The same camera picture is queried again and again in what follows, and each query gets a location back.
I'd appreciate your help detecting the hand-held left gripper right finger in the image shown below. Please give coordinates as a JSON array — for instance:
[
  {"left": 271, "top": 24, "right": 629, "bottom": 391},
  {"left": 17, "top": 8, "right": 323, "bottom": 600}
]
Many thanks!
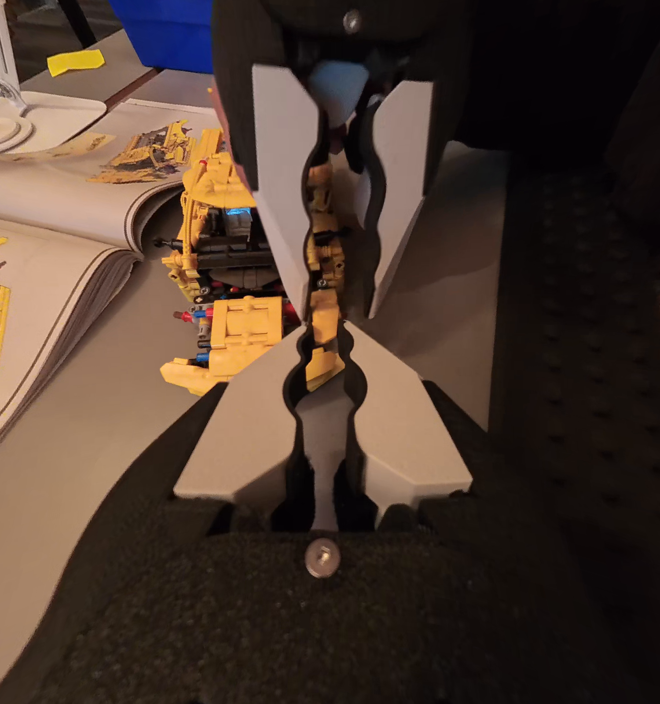
[{"left": 338, "top": 320, "right": 474, "bottom": 518}]

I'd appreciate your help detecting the white lamp base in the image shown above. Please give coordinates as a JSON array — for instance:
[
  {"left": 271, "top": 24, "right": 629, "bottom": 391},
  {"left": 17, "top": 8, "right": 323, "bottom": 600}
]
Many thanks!
[{"left": 0, "top": 0, "right": 108, "bottom": 156}]

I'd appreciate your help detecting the person's right hand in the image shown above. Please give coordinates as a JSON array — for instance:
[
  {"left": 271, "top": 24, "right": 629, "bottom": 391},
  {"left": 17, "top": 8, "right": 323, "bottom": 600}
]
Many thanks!
[{"left": 329, "top": 118, "right": 365, "bottom": 156}]

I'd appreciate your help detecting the open instruction booklet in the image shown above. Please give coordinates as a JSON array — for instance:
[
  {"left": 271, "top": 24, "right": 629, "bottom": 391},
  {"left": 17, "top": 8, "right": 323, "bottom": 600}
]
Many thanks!
[{"left": 0, "top": 98, "right": 229, "bottom": 468}]

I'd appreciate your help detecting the grey desk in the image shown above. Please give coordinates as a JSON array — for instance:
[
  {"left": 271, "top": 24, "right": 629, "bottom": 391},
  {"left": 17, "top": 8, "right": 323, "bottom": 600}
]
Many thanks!
[{"left": 0, "top": 27, "right": 509, "bottom": 704}]

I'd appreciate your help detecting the yellow paper slip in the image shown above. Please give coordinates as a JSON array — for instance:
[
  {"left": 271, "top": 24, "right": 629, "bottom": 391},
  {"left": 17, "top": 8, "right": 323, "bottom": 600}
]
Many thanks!
[{"left": 47, "top": 49, "right": 106, "bottom": 78}]

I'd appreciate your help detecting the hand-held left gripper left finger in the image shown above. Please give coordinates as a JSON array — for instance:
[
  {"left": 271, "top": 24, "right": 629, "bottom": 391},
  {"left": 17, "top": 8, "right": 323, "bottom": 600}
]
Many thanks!
[{"left": 173, "top": 326, "right": 314, "bottom": 531}]

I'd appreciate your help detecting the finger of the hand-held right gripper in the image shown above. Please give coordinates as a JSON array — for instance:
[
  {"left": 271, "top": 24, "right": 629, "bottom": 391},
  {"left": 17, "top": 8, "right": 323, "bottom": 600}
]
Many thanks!
[
  {"left": 250, "top": 64, "right": 325, "bottom": 324},
  {"left": 353, "top": 80, "right": 435, "bottom": 320}
]

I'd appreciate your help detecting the yellow brick car model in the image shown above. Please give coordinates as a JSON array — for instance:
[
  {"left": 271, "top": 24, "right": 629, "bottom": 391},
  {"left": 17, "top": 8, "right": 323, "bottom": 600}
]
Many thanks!
[{"left": 154, "top": 129, "right": 364, "bottom": 397}]

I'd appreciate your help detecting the blue plastic bin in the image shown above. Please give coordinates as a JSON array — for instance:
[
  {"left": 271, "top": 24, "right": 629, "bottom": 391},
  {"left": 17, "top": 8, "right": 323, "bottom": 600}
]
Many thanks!
[{"left": 107, "top": 0, "right": 215, "bottom": 75}]

